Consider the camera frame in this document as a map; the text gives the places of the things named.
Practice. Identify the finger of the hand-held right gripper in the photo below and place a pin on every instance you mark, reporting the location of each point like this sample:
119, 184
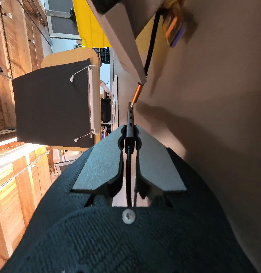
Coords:
141, 15
124, 42

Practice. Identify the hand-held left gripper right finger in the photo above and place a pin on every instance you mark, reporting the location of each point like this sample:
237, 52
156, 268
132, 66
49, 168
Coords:
160, 168

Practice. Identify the grey framed window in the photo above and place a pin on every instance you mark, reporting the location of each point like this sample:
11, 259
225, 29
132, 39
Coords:
60, 21

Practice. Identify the dark grey usb hub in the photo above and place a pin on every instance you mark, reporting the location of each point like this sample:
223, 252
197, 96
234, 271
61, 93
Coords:
130, 130

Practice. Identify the purple and orange object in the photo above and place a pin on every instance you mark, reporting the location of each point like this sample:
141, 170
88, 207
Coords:
175, 29

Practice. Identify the yellow plastic bin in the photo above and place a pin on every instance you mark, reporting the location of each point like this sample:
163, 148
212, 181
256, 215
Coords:
90, 25

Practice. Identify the white plastic bracket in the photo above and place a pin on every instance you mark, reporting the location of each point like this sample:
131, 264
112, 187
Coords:
94, 100

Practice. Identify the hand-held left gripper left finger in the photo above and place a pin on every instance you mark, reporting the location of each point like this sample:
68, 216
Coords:
100, 164

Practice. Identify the black flat panel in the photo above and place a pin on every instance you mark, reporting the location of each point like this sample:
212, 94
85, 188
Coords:
51, 104

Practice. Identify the light wooden board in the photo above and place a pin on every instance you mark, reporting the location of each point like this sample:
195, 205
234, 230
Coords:
68, 55

